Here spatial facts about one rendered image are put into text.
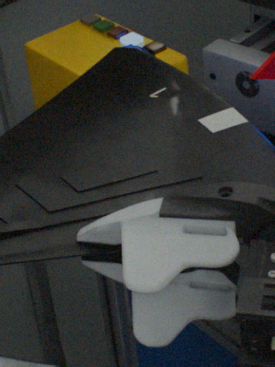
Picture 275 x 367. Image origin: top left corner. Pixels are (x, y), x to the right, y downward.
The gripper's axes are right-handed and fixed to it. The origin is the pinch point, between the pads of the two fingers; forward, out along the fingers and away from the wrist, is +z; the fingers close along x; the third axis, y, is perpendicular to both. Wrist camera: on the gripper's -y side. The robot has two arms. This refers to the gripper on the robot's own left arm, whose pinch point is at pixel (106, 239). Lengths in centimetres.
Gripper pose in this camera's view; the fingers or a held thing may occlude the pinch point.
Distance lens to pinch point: 50.9
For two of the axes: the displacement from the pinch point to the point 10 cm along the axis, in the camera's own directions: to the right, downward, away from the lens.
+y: -2.2, 6.7, -7.1
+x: 1.2, 7.4, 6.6
